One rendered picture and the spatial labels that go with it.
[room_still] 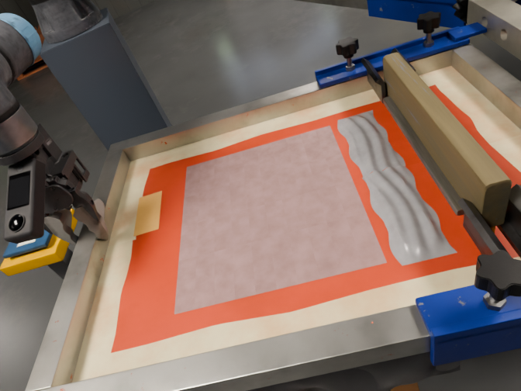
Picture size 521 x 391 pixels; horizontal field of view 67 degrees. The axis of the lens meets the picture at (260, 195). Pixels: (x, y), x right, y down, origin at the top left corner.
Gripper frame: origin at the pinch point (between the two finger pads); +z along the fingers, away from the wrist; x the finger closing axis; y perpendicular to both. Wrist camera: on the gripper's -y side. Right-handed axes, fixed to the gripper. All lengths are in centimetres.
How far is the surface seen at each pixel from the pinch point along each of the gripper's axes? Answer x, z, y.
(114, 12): 177, 94, 617
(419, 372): -48, 28, -21
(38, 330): 108, 103, 63
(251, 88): -17, 99, 239
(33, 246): 16.6, 3.9, 7.5
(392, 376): -44, 25, -22
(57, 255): 12.5, 6.5, 5.8
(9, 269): 23.4, 6.6, 5.7
